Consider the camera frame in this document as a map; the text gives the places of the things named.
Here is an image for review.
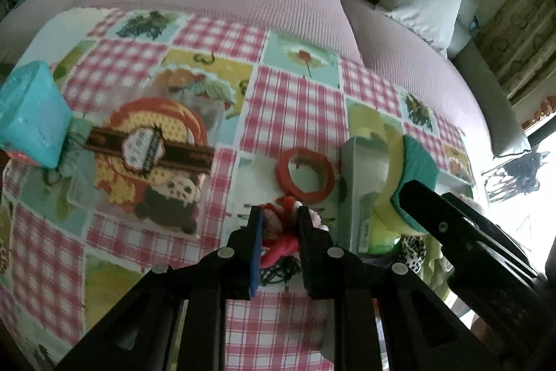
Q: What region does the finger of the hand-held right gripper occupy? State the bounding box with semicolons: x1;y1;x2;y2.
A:
398;180;488;255

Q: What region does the red ring hair band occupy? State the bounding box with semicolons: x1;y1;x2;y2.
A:
276;147;336;205

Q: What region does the floral curtain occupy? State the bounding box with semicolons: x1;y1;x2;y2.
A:
473;0;556;102

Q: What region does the pink checked tablecloth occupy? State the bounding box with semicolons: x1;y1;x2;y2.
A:
0;8;476;371

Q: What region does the green tissue packet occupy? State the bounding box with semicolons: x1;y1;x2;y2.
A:
358;193;394;254

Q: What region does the black lace scrunchie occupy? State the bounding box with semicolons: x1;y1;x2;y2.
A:
260;256;302;287

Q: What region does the leopard print scrunchie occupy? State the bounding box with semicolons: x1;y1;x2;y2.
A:
397;236;428;274

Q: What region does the teal plastic pouch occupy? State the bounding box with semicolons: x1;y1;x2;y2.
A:
0;60;72;169

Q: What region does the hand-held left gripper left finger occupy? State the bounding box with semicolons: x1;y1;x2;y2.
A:
56;206;265;371

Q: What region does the teal shallow cardboard box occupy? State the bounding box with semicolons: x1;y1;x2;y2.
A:
338;134;476;267

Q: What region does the grey sofa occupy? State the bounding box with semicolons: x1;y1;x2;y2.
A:
165;0;533;159

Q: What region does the light green cloth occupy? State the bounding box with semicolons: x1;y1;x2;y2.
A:
423;241;455;302

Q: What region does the green yellow sponge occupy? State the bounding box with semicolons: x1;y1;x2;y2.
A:
374;132;439;235

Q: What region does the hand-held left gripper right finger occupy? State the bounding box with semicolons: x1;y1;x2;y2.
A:
296;206;496;371

